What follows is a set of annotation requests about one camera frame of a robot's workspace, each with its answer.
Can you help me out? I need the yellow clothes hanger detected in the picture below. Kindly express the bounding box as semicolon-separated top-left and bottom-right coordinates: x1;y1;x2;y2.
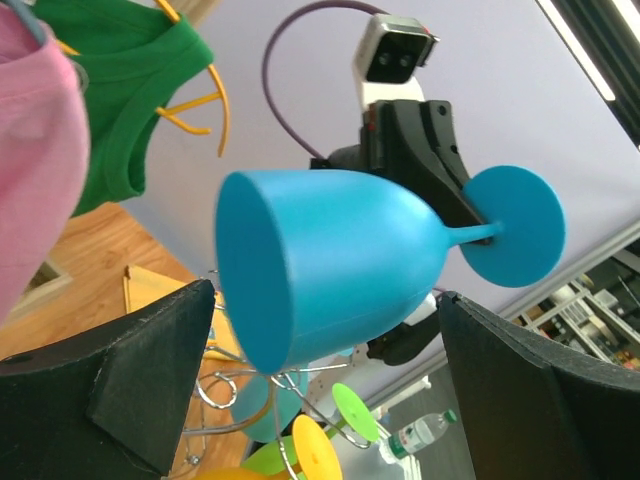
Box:
54;0;231;159

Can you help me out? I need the grey clothes hanger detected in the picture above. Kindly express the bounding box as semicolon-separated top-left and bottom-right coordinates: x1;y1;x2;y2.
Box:
1;0;47;46

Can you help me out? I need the yellow plastic wine glass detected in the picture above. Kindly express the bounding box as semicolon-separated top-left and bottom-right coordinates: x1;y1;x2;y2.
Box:
196;415;343;480

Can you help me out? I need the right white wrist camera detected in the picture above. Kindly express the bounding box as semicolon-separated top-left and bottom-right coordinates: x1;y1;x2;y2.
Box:
352;13;440;110

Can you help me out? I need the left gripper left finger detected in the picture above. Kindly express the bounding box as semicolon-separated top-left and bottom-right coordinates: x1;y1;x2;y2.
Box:
1;280;215;479

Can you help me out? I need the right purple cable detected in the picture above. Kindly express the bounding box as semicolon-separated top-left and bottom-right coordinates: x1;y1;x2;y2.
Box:
262;0;391;159

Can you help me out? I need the clear plastic water bottle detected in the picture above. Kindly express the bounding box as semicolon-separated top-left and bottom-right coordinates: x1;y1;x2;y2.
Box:
379;409;458;464

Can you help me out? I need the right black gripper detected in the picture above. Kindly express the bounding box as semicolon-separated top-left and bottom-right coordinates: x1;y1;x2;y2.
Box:
310;100;487;227

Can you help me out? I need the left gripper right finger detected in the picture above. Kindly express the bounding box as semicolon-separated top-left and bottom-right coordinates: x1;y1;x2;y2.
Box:
438;292;639;479

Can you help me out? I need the blue wine glass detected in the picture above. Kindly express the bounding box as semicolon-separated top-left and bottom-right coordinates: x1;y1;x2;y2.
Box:
215;165;567;375
231;375;303;443

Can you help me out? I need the chrome wine glass rack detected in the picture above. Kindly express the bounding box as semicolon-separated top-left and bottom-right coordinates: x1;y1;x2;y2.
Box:
183;340;379;479

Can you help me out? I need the pink t-shirt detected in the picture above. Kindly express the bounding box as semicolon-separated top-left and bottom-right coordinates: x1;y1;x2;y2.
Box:
1;3;90;317

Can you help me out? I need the green plastic wine glass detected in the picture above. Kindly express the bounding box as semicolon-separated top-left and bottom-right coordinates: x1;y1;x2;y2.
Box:
241;383;380;475

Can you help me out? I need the green tank top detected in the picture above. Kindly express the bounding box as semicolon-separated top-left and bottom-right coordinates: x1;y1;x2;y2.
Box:
32;0;214;216

